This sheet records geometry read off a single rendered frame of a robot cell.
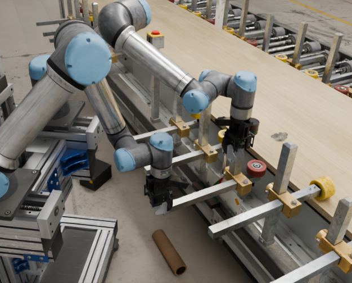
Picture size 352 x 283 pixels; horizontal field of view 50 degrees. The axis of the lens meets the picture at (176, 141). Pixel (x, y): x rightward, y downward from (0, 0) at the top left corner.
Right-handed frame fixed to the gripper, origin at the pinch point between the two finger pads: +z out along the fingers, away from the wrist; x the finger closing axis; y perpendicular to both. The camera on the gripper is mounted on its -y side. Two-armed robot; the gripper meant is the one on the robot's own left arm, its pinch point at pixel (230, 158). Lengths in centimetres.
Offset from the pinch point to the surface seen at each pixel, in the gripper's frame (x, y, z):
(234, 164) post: 6.1, -3.9, 8.0
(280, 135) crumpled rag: 39.3, -13.7, 9.0
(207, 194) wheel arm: -9.0, 0.1, 14.5
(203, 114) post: 6.1, -29.1, -2.0
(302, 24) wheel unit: 115, -85, -12
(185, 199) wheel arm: -18.1, -0.9, 14.5
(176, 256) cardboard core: -2, -32, 93
